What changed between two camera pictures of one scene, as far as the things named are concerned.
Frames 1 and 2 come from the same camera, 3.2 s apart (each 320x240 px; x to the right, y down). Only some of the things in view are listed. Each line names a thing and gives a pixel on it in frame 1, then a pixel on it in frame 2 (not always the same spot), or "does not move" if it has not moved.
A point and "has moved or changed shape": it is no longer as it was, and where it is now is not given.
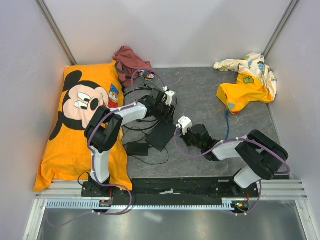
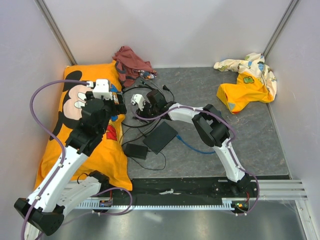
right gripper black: [184, 137] → [142, 113]
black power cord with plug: [154, 164] → [141, 152]
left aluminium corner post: [62, 41] does not move
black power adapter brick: [137, 149] has moved or changed shape
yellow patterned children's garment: [256, 81] does not move
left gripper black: [168, 118] → [118, 108]
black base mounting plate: [240, 192] does not move
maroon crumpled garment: [128, 63] does not move
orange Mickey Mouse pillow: [65, 162] does not move
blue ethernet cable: [227, 112] has moved or changed shape
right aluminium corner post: [280, 28] does not move
